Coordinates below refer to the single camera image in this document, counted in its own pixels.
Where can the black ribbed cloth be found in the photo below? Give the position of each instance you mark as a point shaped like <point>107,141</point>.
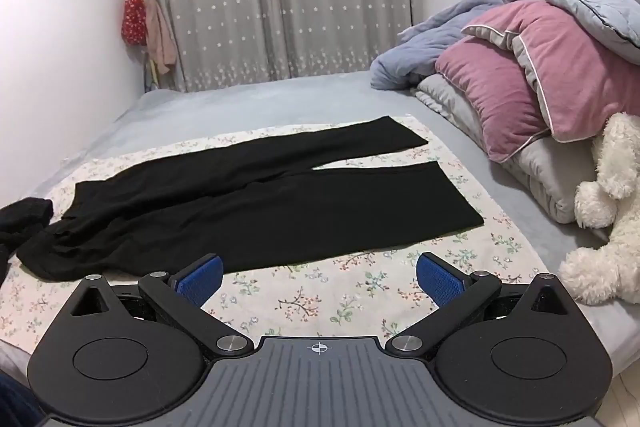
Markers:
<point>25,217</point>

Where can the pink pillow with white piping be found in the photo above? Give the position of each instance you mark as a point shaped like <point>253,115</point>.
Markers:
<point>575,67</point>

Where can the blue blanket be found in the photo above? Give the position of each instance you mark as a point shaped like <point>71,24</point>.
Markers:
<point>425,42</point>

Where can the black pants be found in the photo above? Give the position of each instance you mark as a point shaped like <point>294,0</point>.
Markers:
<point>250,207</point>

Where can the grey folded quilt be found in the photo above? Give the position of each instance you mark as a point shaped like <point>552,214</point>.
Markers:
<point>540,172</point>

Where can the pink hanging cloth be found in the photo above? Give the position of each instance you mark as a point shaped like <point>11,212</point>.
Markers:
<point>160,37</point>

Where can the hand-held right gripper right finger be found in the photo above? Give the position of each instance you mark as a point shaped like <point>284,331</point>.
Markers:
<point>435,278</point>

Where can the grey star-patterned curtain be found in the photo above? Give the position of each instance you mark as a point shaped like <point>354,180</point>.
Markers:
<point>275,7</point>

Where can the light blue quilt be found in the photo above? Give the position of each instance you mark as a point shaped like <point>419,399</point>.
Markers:
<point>590,2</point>

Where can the floral bed mat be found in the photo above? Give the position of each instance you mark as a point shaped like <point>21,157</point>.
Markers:
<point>325,292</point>

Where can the plain pink pillow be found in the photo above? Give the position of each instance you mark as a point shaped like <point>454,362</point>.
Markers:
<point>490,102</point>

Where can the white plush toy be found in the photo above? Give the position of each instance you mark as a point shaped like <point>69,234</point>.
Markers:
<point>615,187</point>

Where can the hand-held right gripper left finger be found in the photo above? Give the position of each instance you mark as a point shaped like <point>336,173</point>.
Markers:
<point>200,278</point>

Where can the person's dark blue clothing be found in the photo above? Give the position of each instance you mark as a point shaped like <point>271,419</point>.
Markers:
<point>15,402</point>

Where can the red floral hanging bag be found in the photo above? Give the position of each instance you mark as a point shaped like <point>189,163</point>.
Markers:
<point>132,14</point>

